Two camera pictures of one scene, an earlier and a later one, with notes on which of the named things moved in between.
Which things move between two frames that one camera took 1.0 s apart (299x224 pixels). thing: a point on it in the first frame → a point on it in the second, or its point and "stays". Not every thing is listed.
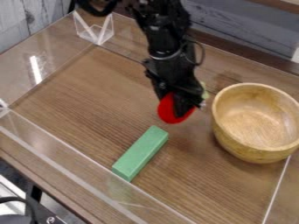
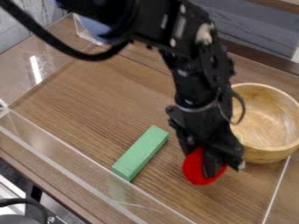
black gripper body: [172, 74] → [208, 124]
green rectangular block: [140, 153] stays
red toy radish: [165, 110] → [192, 170]
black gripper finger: [184, 102] → [211, 164]
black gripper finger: [161, 88] → [188, 143]
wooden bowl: [255, 119] stays
